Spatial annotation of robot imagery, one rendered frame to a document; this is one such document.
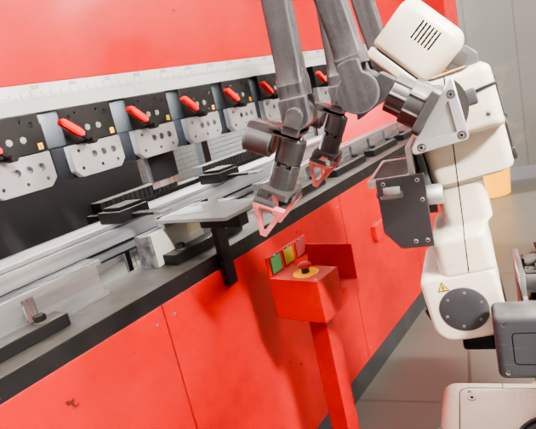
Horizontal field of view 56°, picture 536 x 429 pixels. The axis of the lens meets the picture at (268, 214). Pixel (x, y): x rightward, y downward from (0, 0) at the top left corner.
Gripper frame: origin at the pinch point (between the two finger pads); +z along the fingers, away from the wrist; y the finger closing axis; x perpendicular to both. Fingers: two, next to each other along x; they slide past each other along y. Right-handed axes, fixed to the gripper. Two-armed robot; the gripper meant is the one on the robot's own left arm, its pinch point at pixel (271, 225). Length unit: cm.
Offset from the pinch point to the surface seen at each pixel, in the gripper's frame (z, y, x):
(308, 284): 20.9, -19.3, 8.8
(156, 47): -25, -32, -53
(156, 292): 26.7, 1.6, -23.7
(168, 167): 6, -28, -42
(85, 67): -19, -8, -57
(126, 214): 26, -29, -53
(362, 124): 15, -244, -17
